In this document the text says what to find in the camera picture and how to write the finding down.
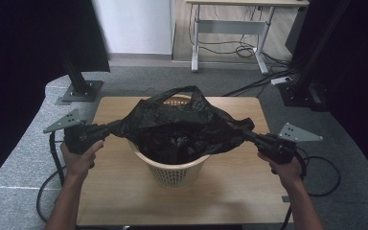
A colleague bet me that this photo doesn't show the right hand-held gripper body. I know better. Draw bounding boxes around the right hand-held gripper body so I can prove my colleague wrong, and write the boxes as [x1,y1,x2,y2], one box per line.
[254,122,324,166]

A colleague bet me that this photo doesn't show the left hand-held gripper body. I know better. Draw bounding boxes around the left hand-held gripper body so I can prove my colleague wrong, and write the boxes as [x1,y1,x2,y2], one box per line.
[42,108,98,155]

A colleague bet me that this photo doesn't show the black plastic garbage bag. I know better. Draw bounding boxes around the black plastic garbage bag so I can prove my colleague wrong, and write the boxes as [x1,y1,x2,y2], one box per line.
[106,85,256,166]

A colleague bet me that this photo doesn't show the beige plastic mesh basket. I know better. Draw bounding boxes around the beige plastic mesh basket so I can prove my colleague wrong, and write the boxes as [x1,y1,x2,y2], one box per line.
[127,94,212,190]

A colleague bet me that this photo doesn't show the person's left hand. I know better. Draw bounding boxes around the person's left hand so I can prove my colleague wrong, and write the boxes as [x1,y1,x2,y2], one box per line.
[59,139,105,180]

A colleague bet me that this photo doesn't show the person's right hand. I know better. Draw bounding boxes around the person's right hand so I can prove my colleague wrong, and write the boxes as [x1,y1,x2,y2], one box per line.
[257,151,305,190]

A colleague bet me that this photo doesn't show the black stand base left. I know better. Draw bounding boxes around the black stand base left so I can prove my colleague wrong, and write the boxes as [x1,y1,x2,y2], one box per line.
[55,54,104,105]

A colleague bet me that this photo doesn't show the black metal stand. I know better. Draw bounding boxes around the black metal stand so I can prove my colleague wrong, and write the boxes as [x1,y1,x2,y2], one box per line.
[277,0,353,112]

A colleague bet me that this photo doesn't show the white power strip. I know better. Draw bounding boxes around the white power strip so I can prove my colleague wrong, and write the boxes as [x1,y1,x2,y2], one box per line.
[270,76,293,86]

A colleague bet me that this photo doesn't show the black curtain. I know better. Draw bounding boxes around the black curtain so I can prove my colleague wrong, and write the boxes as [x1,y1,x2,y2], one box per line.
[0,0,111,193]
[284,0,368,190]

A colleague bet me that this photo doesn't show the white metal-legged desk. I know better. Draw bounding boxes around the white metal-legged desk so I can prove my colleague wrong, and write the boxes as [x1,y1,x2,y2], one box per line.
[185,0,311,75]

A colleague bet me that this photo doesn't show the left hand-held gripper black cable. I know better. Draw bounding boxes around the left hand-held gripper black cable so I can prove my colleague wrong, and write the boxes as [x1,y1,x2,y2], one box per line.
[36,131,67,224]

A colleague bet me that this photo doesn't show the hand-held gripper black cable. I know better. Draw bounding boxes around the hand-held gripper black cable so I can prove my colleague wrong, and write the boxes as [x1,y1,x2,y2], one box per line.
[36,131,67,224]
[280,148,341,230]

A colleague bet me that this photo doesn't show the right hand-held gripper black cable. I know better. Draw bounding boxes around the right hand-held gripper black cable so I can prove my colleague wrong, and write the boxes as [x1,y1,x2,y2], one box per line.
[280,148,341,230]

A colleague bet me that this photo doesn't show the black floor cable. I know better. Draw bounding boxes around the black floor cable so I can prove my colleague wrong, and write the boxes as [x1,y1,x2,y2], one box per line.
[221,68,291,98]

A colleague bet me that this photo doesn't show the bundle of black desk cables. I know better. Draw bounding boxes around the bundle of black desk cables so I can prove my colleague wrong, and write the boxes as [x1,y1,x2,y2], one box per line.
[188,4,293,70]

